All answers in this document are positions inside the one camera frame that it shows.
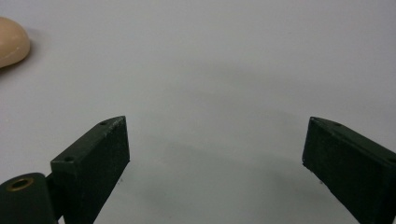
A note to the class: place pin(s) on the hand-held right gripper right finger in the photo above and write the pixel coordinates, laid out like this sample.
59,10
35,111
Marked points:
351,161

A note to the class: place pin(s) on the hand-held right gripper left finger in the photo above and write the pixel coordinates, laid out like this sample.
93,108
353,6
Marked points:
93,161

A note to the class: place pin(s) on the beige rounded object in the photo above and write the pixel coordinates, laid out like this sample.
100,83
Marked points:
11,42

